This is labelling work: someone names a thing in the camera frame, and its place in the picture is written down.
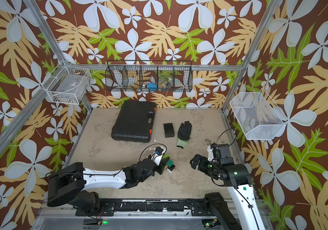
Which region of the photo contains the blue object in basket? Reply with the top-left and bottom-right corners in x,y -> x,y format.
147,83 -> 158,92

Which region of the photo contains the black plastic tool case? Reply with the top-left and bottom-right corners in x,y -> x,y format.
111,101 -> 156,143

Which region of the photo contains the clear plastic in basket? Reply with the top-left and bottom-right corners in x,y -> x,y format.
158,75 -> 173,92

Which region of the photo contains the black wire basket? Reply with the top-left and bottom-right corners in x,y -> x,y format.
104,60 -> 193,93

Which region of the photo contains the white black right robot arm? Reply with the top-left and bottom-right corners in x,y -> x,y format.
190,143 -> 265,230

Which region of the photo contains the black green work glove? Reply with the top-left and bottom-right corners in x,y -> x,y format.
177,121 -> 192,149

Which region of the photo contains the dark green lego brick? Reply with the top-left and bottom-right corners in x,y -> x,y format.
166,160 -> 175,169

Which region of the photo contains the lime green lego brick front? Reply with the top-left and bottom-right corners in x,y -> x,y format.
162,154 -> 170,161

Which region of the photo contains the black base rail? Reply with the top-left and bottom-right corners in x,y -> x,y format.
75,198 -> 210,217

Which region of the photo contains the white wire basket left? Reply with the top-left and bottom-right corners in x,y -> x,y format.
43,65 -> 92,105

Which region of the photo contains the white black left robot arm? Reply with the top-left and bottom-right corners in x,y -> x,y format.
47,156 -> 162,207

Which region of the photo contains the small black battery box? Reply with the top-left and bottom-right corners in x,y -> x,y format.
164,123 -> 175,138

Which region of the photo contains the aluminium frame post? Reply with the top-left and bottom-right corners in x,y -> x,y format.
221,1 -> 279,112

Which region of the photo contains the white mesh basket right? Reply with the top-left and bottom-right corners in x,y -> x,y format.
230,89 -> 287,140

